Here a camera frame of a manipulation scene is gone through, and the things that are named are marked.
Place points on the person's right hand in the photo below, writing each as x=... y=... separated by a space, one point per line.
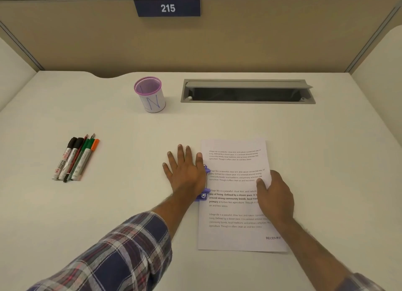
x=278 y=199

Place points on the person's left hand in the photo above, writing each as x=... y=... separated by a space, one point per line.
x=185 y=177

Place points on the person's left thumb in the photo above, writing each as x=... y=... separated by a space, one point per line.
x=199 y=163

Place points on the person's left little finger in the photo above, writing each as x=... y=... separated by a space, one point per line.
x=167 y=171

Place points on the person's left middle finger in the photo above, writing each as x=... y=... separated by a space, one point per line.
x=181 y=155

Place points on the person's right thumb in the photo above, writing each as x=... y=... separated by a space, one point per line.
x=261 y=187

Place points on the purple hole punch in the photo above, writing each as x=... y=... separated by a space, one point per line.
x=207 y=171

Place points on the printed white paper sheet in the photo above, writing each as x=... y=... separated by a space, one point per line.
x=235 y=162

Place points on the person's left forearm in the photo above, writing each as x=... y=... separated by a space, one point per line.
x=125 y=246

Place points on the person's right forearm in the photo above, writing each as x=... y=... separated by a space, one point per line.
x=320 y=256

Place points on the white pen cup purple rim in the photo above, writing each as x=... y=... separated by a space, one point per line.
x=153 y=100

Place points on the orange cap marker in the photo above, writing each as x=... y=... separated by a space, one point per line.
x=89 y=157

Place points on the green cap marker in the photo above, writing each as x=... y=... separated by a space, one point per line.
x=82 y=157

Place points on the red pencil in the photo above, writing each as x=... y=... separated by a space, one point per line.
x=77 y=155

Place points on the black cap marker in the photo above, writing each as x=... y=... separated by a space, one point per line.
x=64 y=157
x=73 y=155

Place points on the beige desk partition panel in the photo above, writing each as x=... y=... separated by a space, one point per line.
x=201 y=45

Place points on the blue number sign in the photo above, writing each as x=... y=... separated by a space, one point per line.
x=167 y=8

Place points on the white side partition panel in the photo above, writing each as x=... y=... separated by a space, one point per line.
x=14 y=77
x=381 y=67

